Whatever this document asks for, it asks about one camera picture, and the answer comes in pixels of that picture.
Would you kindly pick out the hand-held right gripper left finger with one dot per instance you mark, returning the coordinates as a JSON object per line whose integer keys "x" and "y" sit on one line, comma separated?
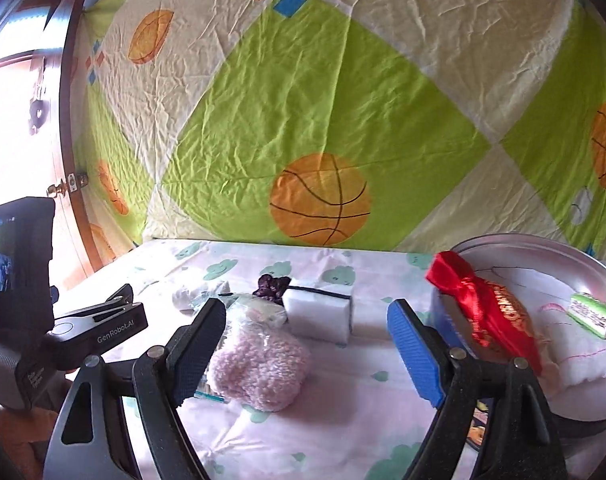
{"x": 195, "y": 355}

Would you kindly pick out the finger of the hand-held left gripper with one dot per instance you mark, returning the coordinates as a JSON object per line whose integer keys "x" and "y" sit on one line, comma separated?
{"x": 108, "y": 305}

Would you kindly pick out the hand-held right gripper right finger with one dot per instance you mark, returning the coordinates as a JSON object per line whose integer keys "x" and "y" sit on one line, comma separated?
{"x": 418, "y": 355}

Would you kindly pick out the small colourful plastic packet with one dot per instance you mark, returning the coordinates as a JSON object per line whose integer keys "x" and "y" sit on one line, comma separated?
{"x": 213, "y": 396}

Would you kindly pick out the white sock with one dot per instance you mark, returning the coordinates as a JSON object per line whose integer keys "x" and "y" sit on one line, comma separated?
{"x": 185, "y": 297}

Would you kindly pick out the fluffy pink cloth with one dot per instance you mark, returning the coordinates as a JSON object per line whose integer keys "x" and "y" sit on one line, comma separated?
{"x": 258, "y": 365}

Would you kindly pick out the clear plastic packet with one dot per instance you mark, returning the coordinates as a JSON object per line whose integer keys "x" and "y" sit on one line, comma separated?
{"x": 263, "y": 310}

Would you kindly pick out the red satin pouch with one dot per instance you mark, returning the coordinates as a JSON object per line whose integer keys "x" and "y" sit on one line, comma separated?
{"x": 493, "y": 320}

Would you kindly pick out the round blue cookie tin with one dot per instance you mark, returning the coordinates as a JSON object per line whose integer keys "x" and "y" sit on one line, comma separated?
{"x": 543, "y": 247}

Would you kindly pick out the white towel with pink trim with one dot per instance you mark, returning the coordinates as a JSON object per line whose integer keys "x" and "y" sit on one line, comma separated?
{"x": 583, "y": 360}

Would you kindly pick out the green tissue packet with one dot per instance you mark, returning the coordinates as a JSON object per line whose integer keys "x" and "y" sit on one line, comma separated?
{"x": 595, "y": 315}

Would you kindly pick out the wooden door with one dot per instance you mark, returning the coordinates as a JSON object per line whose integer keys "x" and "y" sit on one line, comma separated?
{"x": 85, "y": 245}

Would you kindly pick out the brass door knob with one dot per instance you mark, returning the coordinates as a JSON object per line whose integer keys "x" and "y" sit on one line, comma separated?
{"x": 58, "y": 189}

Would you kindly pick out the cloud print tablecloth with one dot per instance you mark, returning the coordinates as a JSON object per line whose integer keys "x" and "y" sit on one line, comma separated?
{"x": 333, "y": 400}

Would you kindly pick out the purple velvet scrunchie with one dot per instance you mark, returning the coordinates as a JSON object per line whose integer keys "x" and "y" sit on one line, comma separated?
{"x": 270, "y": 287}

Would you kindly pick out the white sponge block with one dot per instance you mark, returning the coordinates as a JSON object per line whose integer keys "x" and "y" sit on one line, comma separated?
{"x": 318, "y": 315}

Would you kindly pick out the dark hanging door ornament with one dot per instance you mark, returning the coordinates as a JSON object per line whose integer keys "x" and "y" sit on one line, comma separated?
{"x": 37, "y": 115}

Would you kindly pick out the basketball print hanging sheet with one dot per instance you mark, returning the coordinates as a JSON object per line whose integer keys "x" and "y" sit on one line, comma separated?
{"x": 308, "y": 85}

